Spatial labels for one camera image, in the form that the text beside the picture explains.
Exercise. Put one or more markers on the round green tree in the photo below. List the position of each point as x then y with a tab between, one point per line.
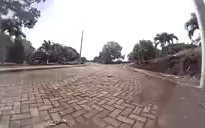
110	51

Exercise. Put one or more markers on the tall utility pole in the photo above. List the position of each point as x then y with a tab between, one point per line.
81	45

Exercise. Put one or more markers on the reddish brick paved road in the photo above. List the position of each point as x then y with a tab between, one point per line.
90	96

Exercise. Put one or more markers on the broad dark green tree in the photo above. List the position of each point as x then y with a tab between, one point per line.
144	50

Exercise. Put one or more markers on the row of dark trees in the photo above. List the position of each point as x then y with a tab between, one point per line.
53	53

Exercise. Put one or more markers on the tall palm tree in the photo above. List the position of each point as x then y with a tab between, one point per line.
165	38

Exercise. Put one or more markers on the overgrown earth embankment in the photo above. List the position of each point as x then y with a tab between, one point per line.
176	63

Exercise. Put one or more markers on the grey concrete kerb strip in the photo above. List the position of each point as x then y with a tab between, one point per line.
26	68

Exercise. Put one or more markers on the grey concrete pavement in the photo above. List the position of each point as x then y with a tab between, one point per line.
190	106

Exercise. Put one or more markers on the palm tree with drooping fronds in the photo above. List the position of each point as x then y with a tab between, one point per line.
192	25

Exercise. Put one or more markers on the large leafy tree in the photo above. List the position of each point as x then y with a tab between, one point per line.
13	15

